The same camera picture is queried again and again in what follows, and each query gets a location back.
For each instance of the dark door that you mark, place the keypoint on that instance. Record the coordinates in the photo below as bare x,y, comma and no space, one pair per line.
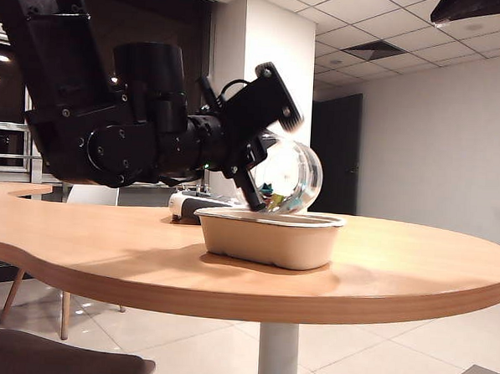
334,158

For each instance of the beige rectangular paper bowl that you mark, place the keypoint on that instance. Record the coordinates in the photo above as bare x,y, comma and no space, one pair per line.
268,242

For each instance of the ceiling air vent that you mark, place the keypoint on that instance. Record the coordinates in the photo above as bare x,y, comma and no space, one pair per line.
372,50

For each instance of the white chair with wooden legs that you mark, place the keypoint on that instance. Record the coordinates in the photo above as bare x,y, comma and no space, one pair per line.
94,195

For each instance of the clear plastic jar with label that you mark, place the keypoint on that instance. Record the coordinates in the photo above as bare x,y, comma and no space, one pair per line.
293,168

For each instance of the dark brown cushioned seat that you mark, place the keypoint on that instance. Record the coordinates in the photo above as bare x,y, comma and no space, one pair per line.
48,356

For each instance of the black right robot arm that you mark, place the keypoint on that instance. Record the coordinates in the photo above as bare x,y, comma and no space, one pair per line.
473,8

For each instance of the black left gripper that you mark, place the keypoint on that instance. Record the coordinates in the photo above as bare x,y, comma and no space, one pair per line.
254,112

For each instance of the white table pedestal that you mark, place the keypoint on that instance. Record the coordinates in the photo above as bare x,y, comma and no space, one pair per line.
277,356

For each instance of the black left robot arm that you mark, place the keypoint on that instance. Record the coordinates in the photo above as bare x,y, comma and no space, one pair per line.
70,102

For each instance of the black and white handheld device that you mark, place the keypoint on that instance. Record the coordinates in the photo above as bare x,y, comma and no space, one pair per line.
190,211

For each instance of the colourful binder clips heap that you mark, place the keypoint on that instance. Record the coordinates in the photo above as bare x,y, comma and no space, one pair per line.
270,192

